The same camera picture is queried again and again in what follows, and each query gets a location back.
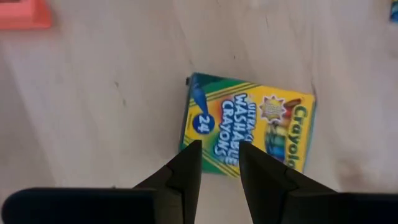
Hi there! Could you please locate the Crayola crayon box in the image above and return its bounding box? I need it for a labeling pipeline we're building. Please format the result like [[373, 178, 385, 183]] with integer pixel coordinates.
[[389, 0, 398, 23], [178, 72, 317, 179]]

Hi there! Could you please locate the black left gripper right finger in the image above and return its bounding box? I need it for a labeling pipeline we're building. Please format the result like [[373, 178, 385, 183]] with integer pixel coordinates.
[[238, 141, 343, 224]]

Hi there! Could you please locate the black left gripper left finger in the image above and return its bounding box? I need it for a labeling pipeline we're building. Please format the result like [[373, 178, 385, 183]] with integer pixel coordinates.
[[133, 139, 203, 224]]

